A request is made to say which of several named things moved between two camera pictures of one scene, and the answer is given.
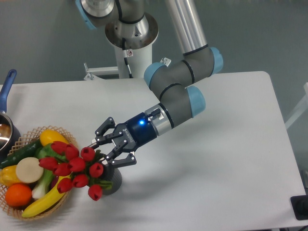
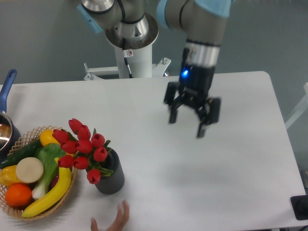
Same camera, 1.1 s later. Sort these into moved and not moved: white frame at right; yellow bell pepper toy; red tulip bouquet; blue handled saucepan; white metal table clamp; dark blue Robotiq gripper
Moved: dark blue Robotiq gripper; red tulip bouquet
Not moved: white frame at right; yellow bell pepper toy; blue handled saucepan; white metal table clamp
